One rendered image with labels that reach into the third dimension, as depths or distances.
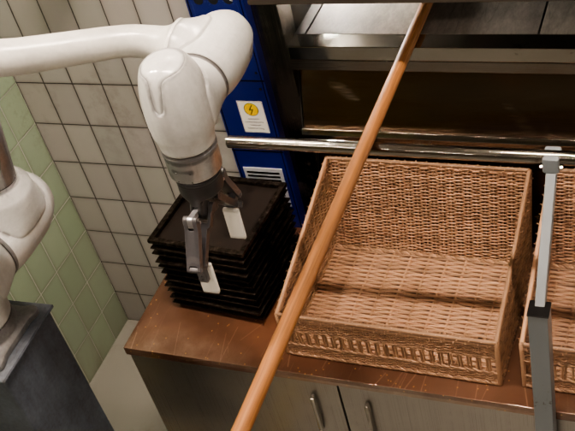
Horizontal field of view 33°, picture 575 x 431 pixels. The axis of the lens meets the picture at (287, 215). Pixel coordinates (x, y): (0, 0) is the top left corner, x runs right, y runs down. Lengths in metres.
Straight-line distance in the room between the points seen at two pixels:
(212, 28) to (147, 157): 1.37
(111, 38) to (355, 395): 1.19
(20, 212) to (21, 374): 0.35
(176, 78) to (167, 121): 0.07
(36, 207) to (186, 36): 0.74
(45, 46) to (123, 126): 1.27
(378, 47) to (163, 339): 0.96
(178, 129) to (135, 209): 1.66
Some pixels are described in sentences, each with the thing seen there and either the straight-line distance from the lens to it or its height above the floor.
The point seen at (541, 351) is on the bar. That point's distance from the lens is 2.03.
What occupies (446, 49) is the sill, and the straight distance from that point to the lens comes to 2.31.
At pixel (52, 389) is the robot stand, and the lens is 2.27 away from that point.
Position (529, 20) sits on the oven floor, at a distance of 2.37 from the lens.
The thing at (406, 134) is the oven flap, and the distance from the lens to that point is 2.43.
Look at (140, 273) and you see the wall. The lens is 3.32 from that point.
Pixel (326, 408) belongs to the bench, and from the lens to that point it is 2.51.
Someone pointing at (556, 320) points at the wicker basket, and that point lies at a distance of 2.43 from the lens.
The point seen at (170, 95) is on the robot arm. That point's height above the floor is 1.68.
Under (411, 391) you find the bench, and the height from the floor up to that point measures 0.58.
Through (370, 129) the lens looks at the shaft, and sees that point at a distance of 2.04.
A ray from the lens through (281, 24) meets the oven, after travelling 2.41.
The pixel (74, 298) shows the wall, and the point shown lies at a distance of 3.28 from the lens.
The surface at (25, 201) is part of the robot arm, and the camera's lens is 2.11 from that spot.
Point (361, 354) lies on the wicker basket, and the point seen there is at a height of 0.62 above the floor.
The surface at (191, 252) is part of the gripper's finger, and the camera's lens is 1.56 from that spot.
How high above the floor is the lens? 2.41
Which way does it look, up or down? 40 degrees down
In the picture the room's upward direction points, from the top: 16 degrees counter-clockwise
